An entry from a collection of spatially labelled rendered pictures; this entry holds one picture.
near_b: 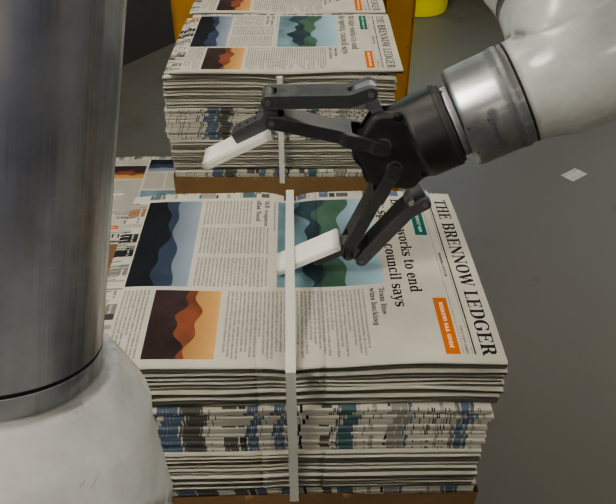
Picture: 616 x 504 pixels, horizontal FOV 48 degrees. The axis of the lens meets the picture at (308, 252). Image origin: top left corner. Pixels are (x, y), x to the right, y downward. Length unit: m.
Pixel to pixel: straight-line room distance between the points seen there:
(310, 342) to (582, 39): 0.33
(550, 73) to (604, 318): 1.85
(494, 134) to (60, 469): 0.43
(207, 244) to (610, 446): 1.49
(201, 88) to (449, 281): 0.59
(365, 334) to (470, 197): 2.23
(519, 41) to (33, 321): 0.45
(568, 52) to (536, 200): 2.32
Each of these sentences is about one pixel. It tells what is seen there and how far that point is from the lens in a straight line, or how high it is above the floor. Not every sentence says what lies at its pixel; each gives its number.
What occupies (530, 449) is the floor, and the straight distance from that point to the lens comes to 1.96.
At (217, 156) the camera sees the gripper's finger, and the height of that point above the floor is 1.20.
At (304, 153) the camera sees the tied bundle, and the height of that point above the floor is 0.92.
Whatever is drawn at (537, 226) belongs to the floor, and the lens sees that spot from 2.74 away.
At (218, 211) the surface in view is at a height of 1.06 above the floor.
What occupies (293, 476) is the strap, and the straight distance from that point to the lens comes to 0.71.
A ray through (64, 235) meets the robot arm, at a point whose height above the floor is 1.35.
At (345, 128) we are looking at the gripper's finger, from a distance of 0.61.
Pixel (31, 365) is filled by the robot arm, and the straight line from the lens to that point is 0.29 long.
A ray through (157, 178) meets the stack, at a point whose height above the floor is 0.60.
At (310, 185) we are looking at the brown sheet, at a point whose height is 0.86.
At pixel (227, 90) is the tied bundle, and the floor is 1.03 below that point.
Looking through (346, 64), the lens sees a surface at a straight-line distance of 1.14.
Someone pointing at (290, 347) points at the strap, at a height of 1.07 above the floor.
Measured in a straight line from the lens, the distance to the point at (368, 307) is 0.66.
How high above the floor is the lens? 1.50
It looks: 37 degrees down
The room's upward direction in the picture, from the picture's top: straight up
